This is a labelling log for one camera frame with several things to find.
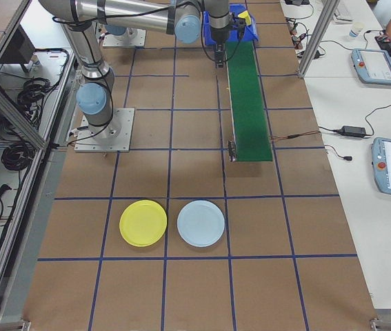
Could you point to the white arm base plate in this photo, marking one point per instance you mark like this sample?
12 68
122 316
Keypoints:
136 42
126 138

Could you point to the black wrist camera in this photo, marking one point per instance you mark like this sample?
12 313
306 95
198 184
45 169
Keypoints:
240 25

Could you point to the light blue plate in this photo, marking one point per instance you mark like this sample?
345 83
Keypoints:
201 223

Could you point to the green conveyor belt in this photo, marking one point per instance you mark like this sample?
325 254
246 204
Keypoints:
247 103

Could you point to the black control box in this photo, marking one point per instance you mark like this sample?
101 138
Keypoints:
19 45

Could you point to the yellow foam block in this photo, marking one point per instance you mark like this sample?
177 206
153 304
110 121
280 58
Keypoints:
246 17

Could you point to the yellow plate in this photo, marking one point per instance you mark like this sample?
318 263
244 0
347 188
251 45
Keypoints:
143 223

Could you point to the black plug lead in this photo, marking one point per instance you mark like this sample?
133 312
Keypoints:
347 158

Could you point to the V-shaped metal bar frame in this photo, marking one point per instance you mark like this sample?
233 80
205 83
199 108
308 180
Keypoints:
9 110

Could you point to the white keyboard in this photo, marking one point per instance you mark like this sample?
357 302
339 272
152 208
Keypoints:
343 10

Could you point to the small circuit board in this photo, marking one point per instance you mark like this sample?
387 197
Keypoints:
299 45
295 32

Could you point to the white paper cup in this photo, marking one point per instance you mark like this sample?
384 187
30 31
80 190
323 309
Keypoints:
356 31

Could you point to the arm base connector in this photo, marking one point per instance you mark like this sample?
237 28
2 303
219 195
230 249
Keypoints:
75 132

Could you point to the black power adapter brick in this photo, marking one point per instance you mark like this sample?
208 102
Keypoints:
317 54
353 130

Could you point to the blue plastic storage bin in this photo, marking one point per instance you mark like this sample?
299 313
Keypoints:
253 34

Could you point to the aluminium profile post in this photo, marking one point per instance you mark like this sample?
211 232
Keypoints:
316 38

